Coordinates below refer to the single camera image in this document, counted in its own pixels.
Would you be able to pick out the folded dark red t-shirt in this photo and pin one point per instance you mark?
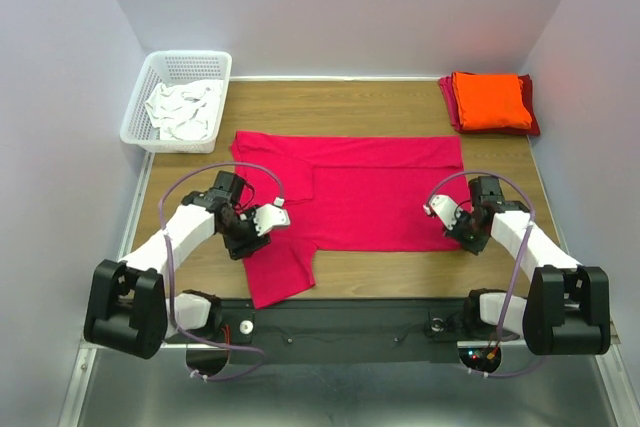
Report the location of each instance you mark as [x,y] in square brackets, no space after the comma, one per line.
[445,85]

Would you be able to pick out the pink red t-shirt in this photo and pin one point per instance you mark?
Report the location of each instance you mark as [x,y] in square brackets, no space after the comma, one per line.
[343,194]

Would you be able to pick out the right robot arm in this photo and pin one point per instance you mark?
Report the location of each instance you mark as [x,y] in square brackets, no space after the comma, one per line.
[567,308]

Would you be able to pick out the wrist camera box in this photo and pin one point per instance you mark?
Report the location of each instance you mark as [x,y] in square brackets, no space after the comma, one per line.
[445,209]
[270,216]

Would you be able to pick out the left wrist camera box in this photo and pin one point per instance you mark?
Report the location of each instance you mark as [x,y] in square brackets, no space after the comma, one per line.
[270,216]

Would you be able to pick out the folded orange t-shirt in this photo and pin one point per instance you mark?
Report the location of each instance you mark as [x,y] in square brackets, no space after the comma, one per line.
[490,101]

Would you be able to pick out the white plastic basket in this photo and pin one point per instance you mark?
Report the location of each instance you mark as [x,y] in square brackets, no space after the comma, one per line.
[173,67]

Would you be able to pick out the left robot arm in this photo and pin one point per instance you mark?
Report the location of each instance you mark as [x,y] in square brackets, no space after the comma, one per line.
[133,305]

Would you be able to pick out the white crumpled t-shirt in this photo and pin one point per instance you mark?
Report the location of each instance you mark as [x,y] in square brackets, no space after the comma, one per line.
[185,112]

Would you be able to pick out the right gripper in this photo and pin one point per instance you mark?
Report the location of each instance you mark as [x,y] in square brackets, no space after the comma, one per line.
[474,246]

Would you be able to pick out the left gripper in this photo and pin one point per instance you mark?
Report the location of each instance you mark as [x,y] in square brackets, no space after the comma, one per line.
[250,244]

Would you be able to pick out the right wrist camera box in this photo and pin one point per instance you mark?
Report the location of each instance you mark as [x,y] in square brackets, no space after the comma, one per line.
[445,209]

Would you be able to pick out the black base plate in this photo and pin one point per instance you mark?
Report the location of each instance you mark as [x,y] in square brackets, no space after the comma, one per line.
[350,331]

